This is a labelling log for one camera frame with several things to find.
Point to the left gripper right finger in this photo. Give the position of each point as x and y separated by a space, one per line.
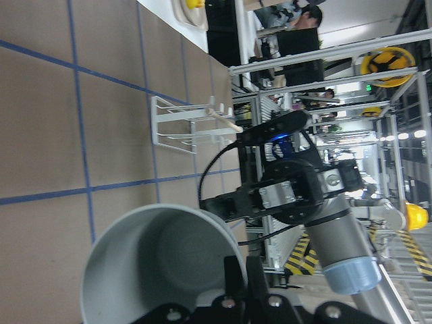
258 288

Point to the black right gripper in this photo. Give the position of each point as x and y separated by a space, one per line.
293 189

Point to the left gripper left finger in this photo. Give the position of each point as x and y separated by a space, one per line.
235 284

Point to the white grey plastic cup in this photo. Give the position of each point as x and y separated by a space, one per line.
155 254

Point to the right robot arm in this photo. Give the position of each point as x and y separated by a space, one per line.
337 235

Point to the wooden rack dowel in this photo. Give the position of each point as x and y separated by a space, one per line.
228 123

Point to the yellow hard hat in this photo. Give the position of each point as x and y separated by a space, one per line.
416 217
388 59

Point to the cream tray on desk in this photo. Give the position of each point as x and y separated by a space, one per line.
194 17

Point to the yellow lemon toy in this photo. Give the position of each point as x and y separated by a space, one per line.
195 4

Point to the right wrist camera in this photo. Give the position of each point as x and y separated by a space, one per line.
274 129

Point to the white wire cup rack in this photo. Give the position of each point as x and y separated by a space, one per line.
184 127

